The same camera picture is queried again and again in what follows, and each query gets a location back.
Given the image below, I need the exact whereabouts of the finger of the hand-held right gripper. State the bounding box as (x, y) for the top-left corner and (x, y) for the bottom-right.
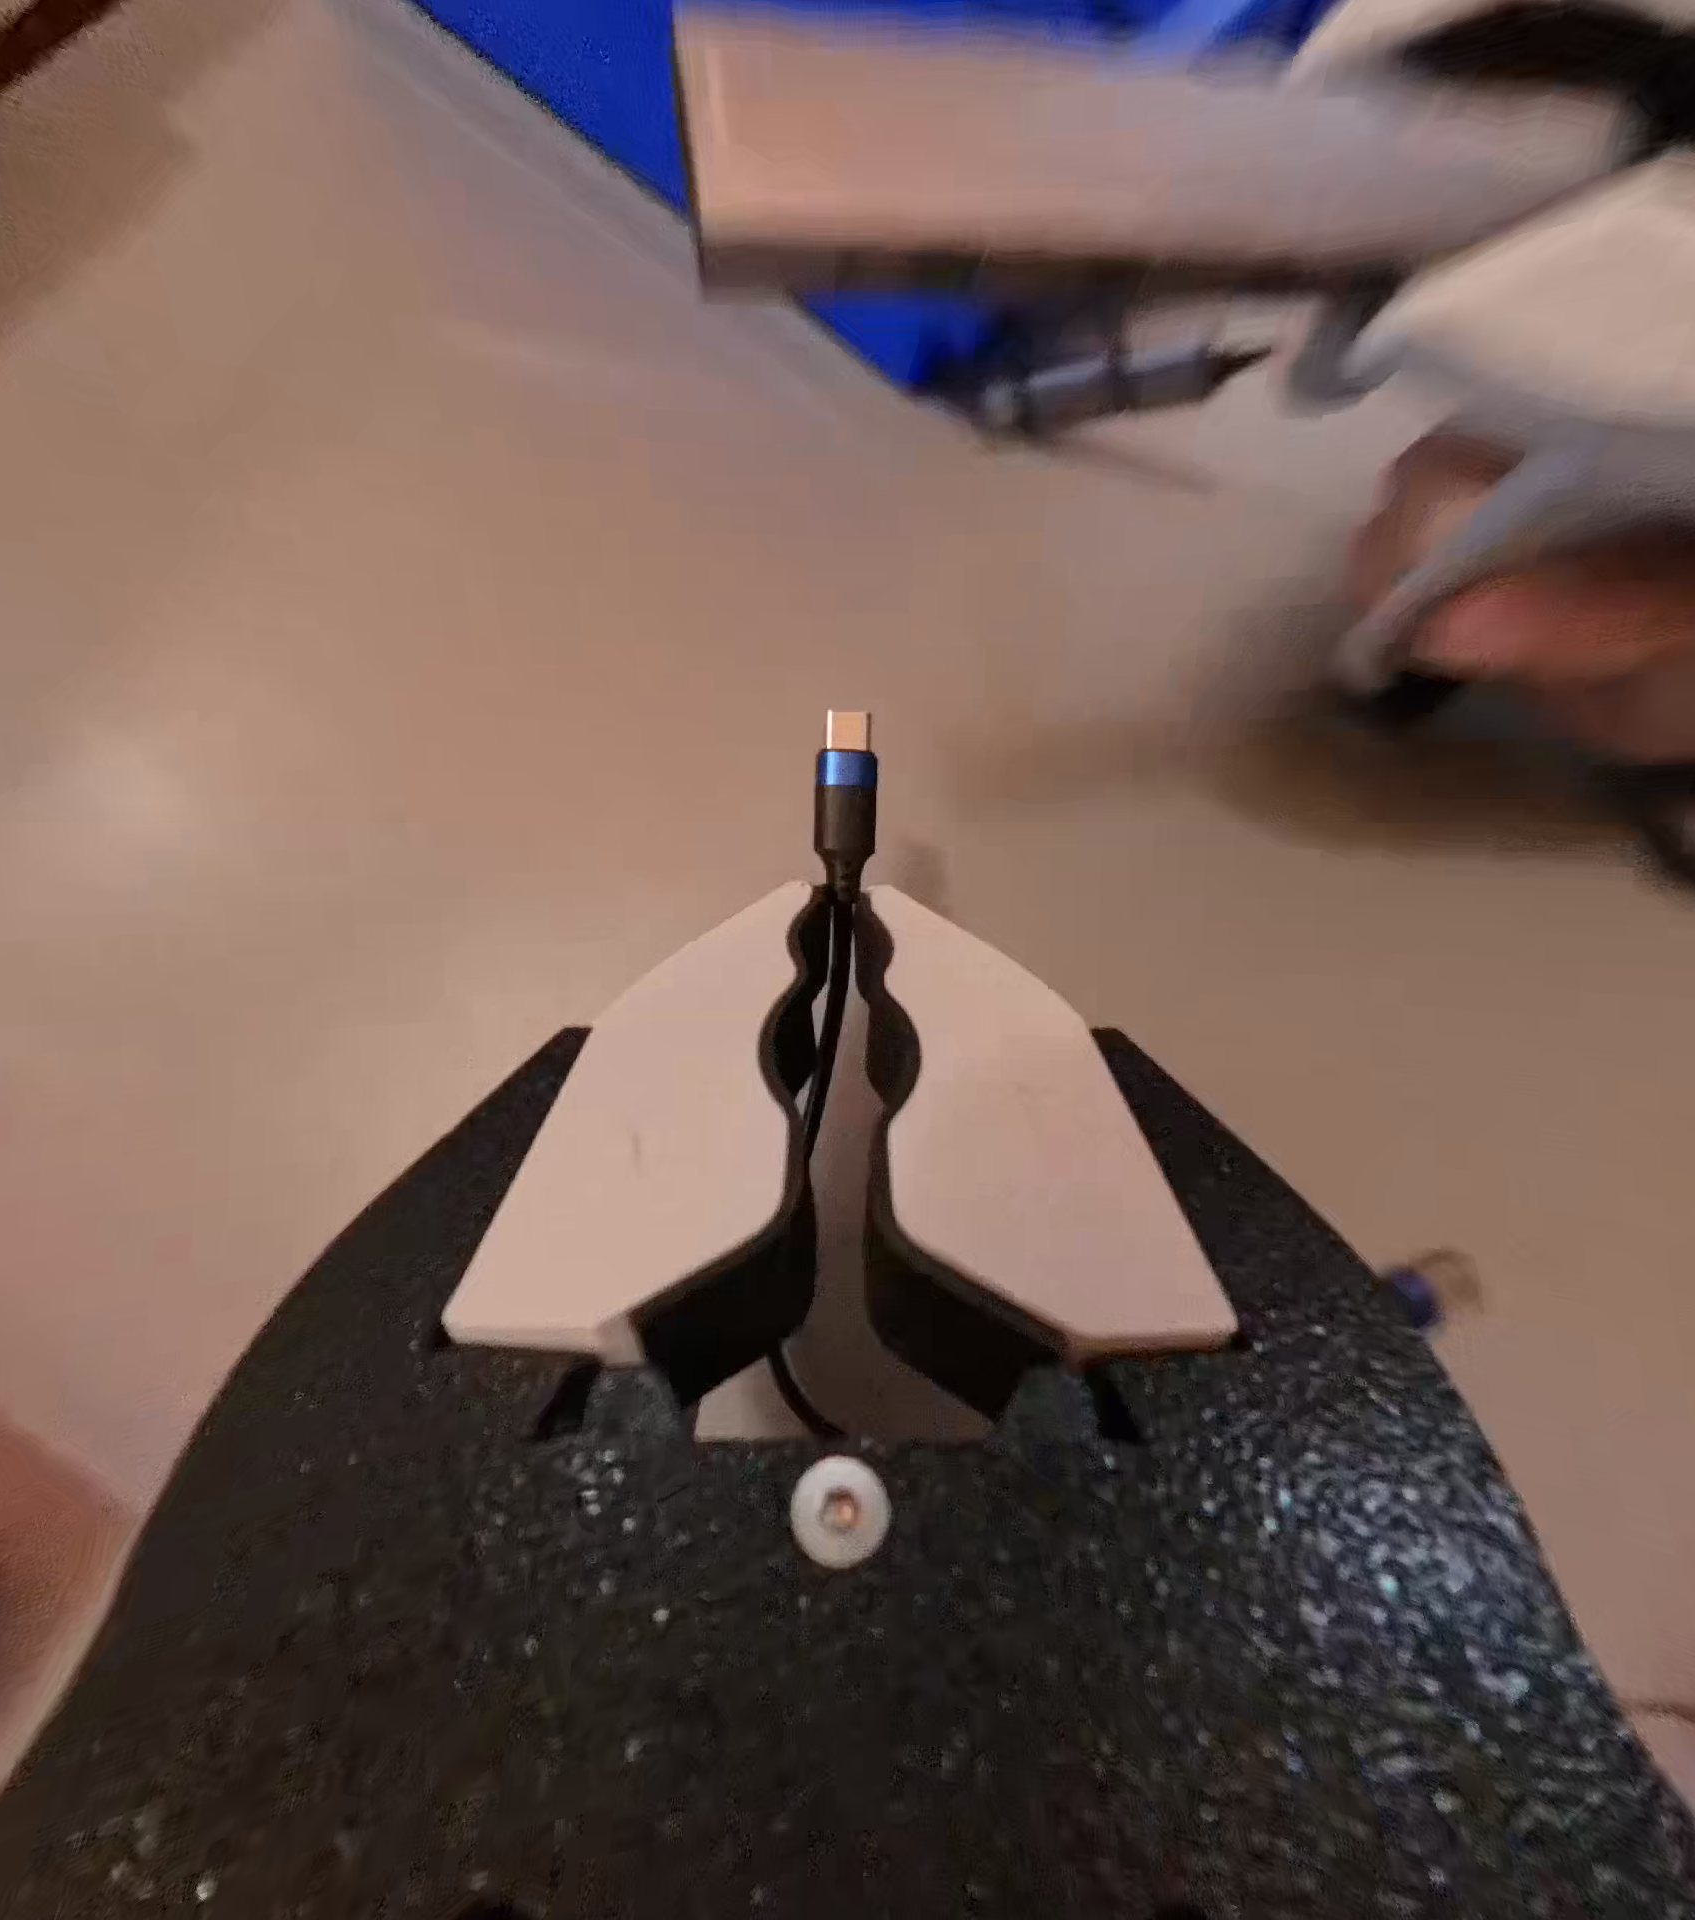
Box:
(1297, 148), (1695, 519)
(1289, 0), (1695, 168)

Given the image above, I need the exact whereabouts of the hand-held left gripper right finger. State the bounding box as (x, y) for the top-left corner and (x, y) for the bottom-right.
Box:
(852, 881), (1242, 1419)

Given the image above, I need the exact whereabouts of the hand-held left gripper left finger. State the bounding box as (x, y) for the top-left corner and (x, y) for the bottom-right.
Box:
(438, 880), (821, 1412)

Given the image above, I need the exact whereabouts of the grey USB hub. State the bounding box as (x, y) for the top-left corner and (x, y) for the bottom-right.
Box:
(672, 15), (1403, 294)

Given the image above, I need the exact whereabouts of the black cable blue-ringed plug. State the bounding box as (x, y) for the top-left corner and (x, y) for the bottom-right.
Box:
(772, 708), (884, 1442)

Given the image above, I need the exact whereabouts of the blue plastic bin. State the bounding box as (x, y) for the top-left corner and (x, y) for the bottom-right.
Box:
(405, 0), (1330, 427)

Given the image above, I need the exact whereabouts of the grey desk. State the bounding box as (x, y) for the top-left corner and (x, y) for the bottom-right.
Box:
(0, 0), (1695, 1920)

